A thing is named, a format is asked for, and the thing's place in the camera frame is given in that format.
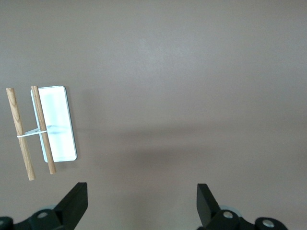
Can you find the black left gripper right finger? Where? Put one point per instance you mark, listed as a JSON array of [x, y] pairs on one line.
[[206, 206]]

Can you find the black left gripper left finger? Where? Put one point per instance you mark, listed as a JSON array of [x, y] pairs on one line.
[[69, 206]]

